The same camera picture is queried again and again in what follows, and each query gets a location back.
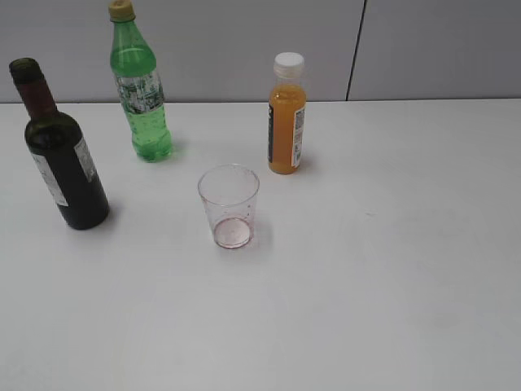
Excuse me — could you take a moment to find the transparent plastic cup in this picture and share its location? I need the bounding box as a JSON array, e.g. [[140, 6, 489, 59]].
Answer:
[[197, 164, 260, 249]]

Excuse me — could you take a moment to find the dark red wine bottle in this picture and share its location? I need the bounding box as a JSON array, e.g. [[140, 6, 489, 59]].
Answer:
[[9, 58, 110, 231]]

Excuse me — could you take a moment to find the orange juice bottle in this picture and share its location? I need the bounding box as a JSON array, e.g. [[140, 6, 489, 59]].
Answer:
[[268, 52, 307, 174]]

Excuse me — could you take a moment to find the green soda bottle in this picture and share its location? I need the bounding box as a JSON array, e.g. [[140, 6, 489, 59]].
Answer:
[[108, 1, 173, 162]]

